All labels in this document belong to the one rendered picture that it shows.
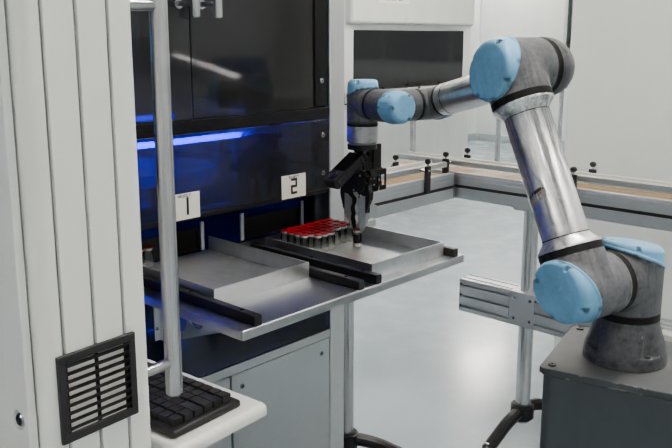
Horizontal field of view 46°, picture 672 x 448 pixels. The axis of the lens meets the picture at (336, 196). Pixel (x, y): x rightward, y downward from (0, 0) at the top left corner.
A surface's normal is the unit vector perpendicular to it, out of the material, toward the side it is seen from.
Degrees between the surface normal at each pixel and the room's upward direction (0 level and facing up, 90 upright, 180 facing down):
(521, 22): 90
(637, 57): 90
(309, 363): 90
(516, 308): 90
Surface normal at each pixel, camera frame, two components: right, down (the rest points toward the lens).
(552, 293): -0.79, 0.23
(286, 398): 0.74, 0.13
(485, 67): -0.85, -0.02
